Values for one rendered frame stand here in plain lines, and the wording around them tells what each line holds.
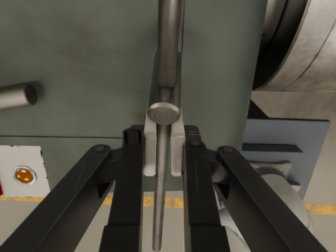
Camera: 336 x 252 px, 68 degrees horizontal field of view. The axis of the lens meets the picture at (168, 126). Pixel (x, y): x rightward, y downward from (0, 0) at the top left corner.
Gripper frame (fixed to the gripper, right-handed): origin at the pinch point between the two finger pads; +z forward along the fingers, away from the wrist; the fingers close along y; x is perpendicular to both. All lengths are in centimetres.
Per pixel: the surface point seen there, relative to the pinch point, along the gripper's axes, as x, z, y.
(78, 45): 5.0, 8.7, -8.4
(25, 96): 0.3, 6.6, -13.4
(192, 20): 7.5, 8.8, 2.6
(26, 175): -10.3, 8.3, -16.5
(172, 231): -160, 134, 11
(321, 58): 3.7, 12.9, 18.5
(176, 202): -128, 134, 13
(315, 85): -0.7, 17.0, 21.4
